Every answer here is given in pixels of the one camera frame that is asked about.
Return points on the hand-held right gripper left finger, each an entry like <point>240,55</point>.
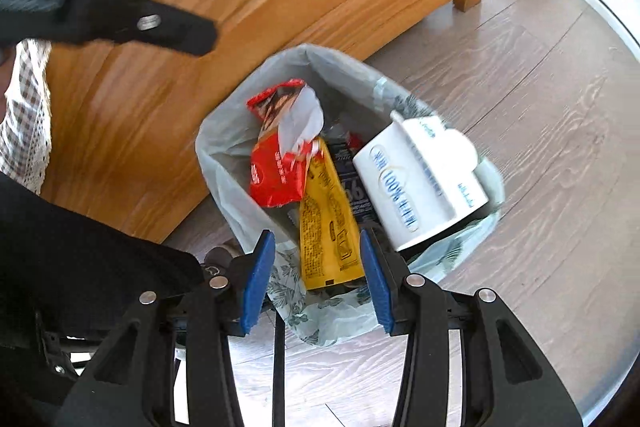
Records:
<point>257,277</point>

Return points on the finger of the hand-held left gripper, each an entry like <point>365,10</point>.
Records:
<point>125,19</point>

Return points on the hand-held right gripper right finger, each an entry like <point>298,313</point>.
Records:
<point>377,282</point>

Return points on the yellow snack packet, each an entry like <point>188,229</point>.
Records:
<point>327,227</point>

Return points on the white milk carton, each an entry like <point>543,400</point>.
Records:
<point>410,177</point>

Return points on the waste bin with grey liner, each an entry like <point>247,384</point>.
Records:
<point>225,167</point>

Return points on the black snack packet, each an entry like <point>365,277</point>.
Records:
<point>355,192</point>

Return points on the red snack packet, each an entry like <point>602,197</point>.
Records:
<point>275,177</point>

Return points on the brown checked blanket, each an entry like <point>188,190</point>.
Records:
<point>25,107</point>

